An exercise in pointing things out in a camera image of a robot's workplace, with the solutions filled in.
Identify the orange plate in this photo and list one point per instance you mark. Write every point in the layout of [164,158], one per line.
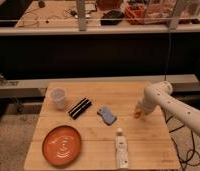
[61,146]

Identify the white bottle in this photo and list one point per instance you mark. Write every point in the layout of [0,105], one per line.
[121,151]

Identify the black bag on bench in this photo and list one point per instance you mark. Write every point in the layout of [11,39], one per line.
[112,17]

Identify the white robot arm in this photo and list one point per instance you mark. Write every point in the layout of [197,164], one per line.
[159,94]

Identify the black rectangular block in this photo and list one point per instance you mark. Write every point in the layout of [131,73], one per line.
[79,108]

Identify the blue sponge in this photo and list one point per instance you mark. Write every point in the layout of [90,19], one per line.
[108,117]

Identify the clear plastic cup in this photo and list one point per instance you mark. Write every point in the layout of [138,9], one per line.
[58,97]

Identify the orange crate on bench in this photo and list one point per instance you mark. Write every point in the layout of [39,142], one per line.
[135,14]

